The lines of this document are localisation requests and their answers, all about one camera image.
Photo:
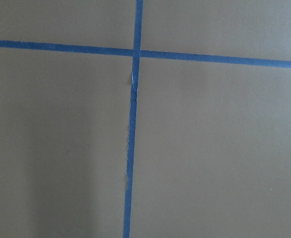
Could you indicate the brown cardboard table cover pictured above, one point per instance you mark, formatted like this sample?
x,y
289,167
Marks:
x,y
213,140

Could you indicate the blue tape line lengthwise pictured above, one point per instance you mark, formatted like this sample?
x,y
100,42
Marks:
x,y
132,118

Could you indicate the blue tape line crosswise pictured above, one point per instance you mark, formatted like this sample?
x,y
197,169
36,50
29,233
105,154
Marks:
x,y
143,53

